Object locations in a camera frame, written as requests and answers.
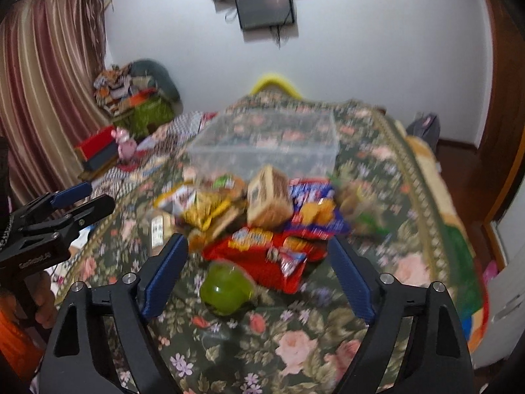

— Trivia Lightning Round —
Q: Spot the blue snack bag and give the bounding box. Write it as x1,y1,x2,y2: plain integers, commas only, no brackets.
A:
284,178,350,240

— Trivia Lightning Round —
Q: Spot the small black wall monitor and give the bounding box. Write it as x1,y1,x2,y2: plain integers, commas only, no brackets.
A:
235,0,295,31

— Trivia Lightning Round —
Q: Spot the green patterned bag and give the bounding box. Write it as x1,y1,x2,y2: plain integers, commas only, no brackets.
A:
112,96,175,140

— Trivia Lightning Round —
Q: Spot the green round jelly cup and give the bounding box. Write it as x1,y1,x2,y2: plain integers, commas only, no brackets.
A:
199,260,256,317

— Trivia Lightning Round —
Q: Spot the grey cushion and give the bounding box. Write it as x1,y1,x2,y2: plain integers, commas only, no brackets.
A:
131,59,181,102

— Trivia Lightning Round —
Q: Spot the clear plastic storage box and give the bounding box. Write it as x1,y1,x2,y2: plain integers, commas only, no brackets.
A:
187,109,339,181

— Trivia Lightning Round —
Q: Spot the pink plush toy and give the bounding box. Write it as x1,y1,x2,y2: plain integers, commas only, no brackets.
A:
111,126,137,162

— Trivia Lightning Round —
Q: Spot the left hand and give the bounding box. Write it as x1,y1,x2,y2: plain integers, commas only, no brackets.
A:
31,271,58,329

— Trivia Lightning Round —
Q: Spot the striped pink curtain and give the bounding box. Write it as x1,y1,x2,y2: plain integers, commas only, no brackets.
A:
1,0,109,204

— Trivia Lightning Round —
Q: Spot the brown wooden door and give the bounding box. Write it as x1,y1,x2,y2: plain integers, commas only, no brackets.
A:
479,0,524,223

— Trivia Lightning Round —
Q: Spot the floral bedspread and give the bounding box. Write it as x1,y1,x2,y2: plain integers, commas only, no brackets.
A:
43,92,486,393

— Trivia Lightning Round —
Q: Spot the green-edged nut snack pack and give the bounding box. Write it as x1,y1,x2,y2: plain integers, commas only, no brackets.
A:
330,176,389,238

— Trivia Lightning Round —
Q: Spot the red box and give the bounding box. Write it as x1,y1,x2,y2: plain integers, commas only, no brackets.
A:
75,125,115,161

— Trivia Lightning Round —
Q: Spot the tan cake pack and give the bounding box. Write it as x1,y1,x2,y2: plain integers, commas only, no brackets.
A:
246,164,294,230

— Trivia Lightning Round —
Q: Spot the green label bread pack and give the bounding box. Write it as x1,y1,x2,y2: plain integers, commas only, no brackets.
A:
198,173,246,201

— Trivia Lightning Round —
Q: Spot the red snack bag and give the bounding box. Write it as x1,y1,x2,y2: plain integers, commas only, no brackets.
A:
202,227,326,295

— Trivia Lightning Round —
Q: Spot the patchwork quilt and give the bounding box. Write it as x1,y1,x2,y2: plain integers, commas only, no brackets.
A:
91,112,218,200

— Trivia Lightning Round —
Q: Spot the yellow white chips bag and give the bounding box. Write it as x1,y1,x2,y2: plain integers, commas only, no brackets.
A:
154,183,232,231

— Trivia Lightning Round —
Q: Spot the grey backpack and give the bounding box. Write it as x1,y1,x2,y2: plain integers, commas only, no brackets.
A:
407,113,440,153

